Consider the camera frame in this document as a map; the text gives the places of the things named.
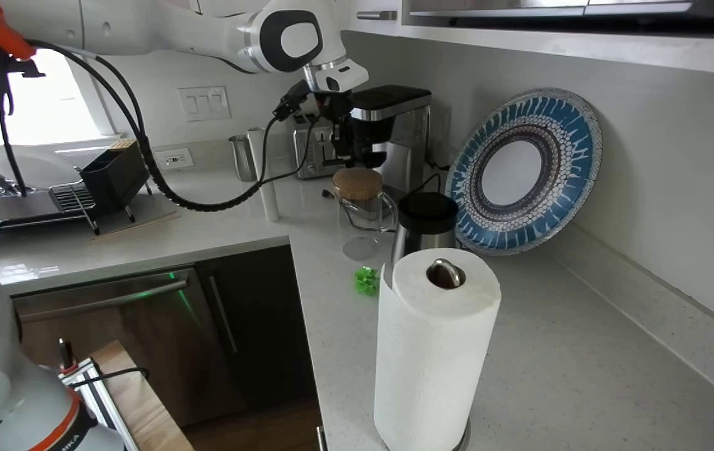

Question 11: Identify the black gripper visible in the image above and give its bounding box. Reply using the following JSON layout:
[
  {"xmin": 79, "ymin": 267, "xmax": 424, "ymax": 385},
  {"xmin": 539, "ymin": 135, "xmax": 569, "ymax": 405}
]
[{"xmin": 313, "ymin": 86, "xmax": 366, "ymax": 155}]

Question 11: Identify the glass jar with brown lid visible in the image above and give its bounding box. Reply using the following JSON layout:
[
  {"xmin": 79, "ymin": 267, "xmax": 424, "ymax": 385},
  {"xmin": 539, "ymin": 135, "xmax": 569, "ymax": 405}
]
[{"xmin": 327, "ymin": 162, "xmax": 401, "ymax": 262}]

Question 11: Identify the stainless steel toaster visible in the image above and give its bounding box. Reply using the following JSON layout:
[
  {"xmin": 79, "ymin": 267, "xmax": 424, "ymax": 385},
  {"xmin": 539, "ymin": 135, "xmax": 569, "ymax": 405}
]
[{"xmin": 287, "ymin": 110, "xmax": 351, "ymax": 183}]

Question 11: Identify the black steel coffee machine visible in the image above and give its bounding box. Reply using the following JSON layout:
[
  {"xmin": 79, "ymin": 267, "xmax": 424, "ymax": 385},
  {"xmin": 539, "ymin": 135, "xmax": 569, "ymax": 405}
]
[{"xmin": 345, "ymin": 81, "xmax": 439, "ymax": 203}]

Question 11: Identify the black steel coffee carafe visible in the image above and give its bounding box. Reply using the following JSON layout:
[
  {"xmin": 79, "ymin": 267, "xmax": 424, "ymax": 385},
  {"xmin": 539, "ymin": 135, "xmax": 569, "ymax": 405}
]
[{"xmin": 396, "ymin": 190, "xmax": 461, "ymax": 258}]

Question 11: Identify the white upper cabinet door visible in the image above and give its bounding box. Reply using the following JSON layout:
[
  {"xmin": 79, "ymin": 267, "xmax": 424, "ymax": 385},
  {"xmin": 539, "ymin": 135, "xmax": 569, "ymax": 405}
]
[{"xmin": 337, "ymin": 0, "xmax": 406, "ymax": 34}]

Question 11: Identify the small green object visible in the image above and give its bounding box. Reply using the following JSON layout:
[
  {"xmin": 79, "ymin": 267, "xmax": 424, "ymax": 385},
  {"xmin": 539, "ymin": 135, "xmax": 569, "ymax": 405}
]
[{"xmin": 352, "ymin": 262, "xmax": 381, "ymax": 298}]

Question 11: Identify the blue white decorative plate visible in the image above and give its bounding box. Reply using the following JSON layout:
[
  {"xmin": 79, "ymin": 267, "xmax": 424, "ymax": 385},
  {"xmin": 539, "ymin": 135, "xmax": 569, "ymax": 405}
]
[{"xmin": 444, "ymin": 86, "xmax": 604, "ymax": 258}]

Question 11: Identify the dark lower cabinet door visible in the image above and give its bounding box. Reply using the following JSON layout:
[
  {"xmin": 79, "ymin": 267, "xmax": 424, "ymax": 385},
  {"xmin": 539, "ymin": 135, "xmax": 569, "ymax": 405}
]
[{"xmin": 194, "ymin": 246, "xmax": 317, "ymax": 413}]

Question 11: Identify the black utensil holder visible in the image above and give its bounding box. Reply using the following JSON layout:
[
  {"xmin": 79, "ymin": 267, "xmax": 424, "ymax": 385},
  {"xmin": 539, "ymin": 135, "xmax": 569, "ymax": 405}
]
[{"xmin": 78, "ymin": 140, "xmax": 152, "ymax": 218}]

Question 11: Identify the white paper towel roll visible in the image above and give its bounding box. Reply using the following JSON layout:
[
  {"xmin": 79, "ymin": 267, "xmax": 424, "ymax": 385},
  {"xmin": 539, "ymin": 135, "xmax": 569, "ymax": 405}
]
[{"xmin": 371, "ymin": 246, "xmax": 503, "ymax": 451}]

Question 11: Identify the stainless steel microwave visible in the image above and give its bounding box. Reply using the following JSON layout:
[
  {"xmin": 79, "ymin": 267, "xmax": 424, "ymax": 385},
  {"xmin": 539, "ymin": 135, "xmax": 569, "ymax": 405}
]
[{"xmin": 401, "ymin": 0, "xmax": 714, "ymax": 39}]

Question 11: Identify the dark dishwasher front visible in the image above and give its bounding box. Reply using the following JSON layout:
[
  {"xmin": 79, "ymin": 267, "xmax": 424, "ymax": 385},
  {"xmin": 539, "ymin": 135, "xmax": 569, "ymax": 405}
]
[{"xmin": 6, "ymin": 262, "xmax": 244, "ymax": 430}]

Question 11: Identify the dish drying rack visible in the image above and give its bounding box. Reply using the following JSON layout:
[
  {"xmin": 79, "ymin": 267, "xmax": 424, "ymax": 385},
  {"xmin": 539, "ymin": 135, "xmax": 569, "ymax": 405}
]
[{"xmin": 0, "ymin": 147, "xmax": 154, "ymax": 237}]

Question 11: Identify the wooden table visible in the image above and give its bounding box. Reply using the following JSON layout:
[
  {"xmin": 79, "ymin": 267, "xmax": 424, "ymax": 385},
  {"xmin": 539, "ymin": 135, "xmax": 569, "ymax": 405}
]
[{"xmin": 87, "ymin": 335, "xmax": 194, "ymax": 451}]

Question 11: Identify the red tipped pen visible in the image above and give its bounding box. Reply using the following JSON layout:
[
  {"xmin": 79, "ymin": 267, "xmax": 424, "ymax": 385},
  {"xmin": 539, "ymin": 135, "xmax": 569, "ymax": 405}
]
[{"xmin": 55, "ymin": 335, "xmax": 74, "ymax": 376}]

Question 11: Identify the white striped box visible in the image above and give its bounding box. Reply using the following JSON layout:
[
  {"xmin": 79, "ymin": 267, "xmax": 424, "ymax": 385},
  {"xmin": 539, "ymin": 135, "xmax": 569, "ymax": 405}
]
[{"xmin": 58, "ymin": 356, "xmax": 139, "ymax": 451}]

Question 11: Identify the white wall switch plate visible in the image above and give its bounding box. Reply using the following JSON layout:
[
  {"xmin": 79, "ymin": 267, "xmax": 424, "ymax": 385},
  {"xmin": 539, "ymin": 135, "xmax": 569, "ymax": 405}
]
[{"xmin": 176, "ymin": 81, "xmax": 232, "ymax": 124}]

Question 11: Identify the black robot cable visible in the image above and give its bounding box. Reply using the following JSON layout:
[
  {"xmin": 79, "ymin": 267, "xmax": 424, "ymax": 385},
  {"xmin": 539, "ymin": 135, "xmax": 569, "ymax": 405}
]
[{"xmin": 0, "ymin": 39, "xmax": 316, "ymax": 213}]

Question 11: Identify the white wall outlet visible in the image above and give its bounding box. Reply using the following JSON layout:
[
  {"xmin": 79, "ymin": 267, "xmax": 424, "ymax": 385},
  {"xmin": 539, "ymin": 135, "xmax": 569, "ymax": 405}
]
[{"xmin": 157, "ymin": 144, "xmax": 194, "ymax": 173}]

